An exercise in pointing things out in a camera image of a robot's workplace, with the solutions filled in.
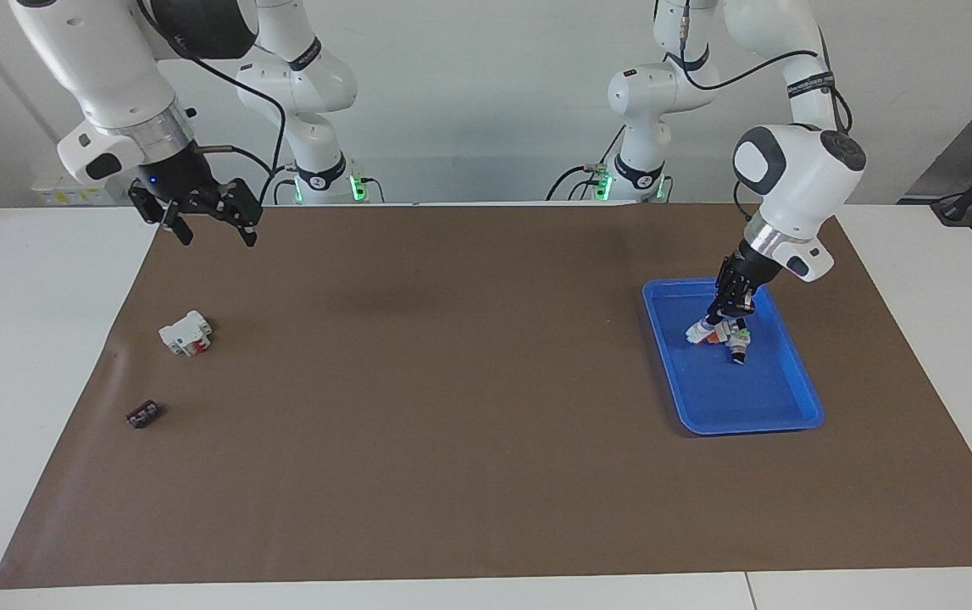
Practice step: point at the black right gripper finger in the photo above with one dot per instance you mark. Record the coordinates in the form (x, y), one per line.
(244, 203)
(155, 207)

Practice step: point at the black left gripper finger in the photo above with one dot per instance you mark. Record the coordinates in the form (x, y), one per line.
(721, 301)
(745, 303)

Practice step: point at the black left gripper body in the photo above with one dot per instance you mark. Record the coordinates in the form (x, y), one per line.
(748, 267)

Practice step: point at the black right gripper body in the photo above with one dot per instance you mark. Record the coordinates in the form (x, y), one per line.
(182, 180)

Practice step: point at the green white knob switch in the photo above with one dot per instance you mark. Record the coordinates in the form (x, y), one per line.
(697, 330)

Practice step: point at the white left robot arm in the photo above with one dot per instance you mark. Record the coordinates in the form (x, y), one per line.
(799, 169)

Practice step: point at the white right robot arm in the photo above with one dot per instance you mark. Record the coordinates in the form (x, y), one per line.
(104, 59)

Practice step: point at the blue plastic tray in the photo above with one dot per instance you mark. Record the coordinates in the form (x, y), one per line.
(731, 398)

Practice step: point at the white red circuit breaker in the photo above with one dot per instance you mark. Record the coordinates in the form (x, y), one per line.
(180, 332)

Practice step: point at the small dark cylindrical component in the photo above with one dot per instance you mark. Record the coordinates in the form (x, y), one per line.
(142, 415)

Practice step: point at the brown table mat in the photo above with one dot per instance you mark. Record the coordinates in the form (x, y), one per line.
(486, 491)

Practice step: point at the orange white knob switch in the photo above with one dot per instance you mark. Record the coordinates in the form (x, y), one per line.
(713, 338)

